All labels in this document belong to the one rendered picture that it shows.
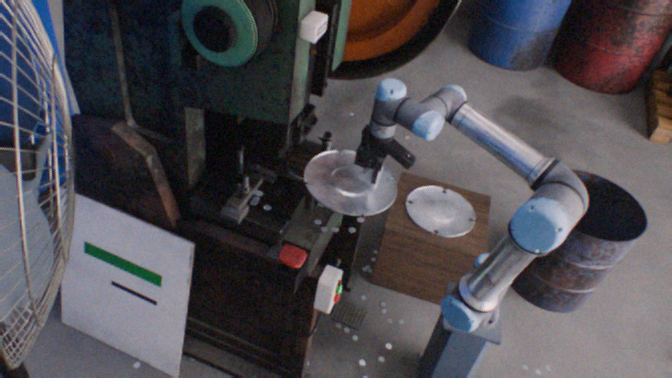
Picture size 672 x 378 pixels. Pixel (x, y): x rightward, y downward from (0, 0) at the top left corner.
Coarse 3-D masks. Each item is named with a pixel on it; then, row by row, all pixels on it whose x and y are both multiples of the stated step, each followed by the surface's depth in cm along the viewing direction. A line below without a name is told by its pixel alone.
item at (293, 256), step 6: (282, 246) 150; (288, 246) 150; (294, 246) 151; (282, 252) 148; (288, 252) 148; (294, 252) 149; (300, 252) 149; (282, 258) 147; (288, 258) 147; (294, 258) 147; (300, 258) 147; (288, 264) 147; (294, 264) 146; (300, 264) 146
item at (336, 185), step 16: (320, 160) 175; (336, 160) 176; (352, 160) 177; (304, 176) 167; (320, 176) 169; (336, 176) 170; (352, 176) 171; (384, 176) 174; (320, 192) 164; (336, 192) 165; (352, 192) 166; (368, 192) 168; (384, 192) 169; (336, 208) 160; (352, 208) 161; (368, 208) 163; (384, 208) 163
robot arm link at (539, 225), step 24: (552, 192) 130; (576, 192) 132; (528, 216) 127; (552, 216) 124; (576, 216) 129; (504, 240) 140; (528, 240) 129; (552, 240) 126; (504, 264) 141; (456, 288) 158; (480, 288) 150; (456, 312) 157; (480, 312) 154
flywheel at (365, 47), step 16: (352, 0) 174; (368, 0) 172; (384, 0) 171; (400, 0) 169; (416, 0) 164; (432, 0) 162; (352, 16) 177; (368, 16) 175; (384, 16) 174; (400, 16) 170; (416, 16) 166; (352, 32) 181; (368, 32) 178; (384, 32) 173; (400, 32) 171; (416, 32) 169; (352, 48) 180; (368, 48) 178; (384, 48) 176
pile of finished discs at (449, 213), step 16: (416, 192) 237; (432, 192) 238; (448, 192) 239; (416, 208) 229; (432, 208) 230; (448, 208) 231; (464, 208) 233; (432, 224) 223; (448, 224) 225; (464, 224) 226
